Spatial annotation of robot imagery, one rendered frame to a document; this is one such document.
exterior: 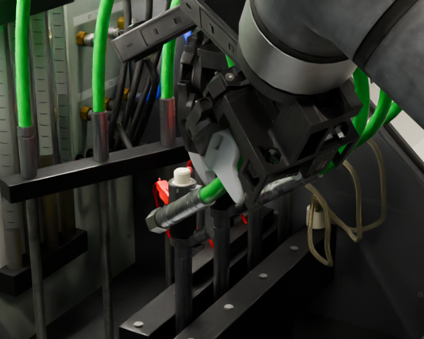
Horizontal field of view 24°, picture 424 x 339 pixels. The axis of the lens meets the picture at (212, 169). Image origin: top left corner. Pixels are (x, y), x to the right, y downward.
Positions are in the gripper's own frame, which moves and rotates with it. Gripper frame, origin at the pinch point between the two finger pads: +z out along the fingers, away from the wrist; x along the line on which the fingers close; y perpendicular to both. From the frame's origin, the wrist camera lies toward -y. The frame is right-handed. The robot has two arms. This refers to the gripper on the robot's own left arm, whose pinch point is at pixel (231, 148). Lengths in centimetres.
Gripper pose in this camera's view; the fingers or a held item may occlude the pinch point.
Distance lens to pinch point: 77.6
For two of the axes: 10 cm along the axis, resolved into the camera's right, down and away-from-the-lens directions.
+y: 4.4, 8.5, -2.9
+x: 8.9, -3.6, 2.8
